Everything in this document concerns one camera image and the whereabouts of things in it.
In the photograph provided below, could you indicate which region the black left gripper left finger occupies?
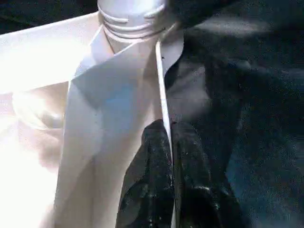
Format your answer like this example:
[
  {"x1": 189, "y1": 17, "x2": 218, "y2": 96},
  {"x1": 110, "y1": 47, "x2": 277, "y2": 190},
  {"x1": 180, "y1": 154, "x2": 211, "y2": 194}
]
[{"x1": 115, "y1": 119, "x2": 175, "y2": 228}]

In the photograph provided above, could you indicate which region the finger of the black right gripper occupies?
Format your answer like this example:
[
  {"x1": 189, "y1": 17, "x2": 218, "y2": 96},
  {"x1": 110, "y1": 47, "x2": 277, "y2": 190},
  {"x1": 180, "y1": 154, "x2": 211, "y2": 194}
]
[{"x1": 163, "y1": 0, "x2": 238, "y2": 29}]

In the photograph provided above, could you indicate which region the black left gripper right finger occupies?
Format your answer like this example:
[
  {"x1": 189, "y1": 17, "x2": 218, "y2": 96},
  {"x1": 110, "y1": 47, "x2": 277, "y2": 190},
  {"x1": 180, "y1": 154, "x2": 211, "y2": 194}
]
[{"x1": 171, "y1": 122, "x2": 245, "y2": 228}]

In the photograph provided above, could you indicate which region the white plastic table leg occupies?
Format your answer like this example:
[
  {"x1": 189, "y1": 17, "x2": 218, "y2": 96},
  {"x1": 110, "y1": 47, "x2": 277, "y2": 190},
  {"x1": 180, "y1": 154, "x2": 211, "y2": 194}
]
[{"x1": 97, "y1": 0, "x2": 167, "y2": 40}]

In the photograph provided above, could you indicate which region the white plastic table top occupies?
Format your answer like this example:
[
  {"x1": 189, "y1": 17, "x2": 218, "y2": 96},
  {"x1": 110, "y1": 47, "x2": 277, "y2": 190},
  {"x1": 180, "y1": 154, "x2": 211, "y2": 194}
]
[{"x1": 0, "y1": 11, "x2": 185, "y2": 228}]

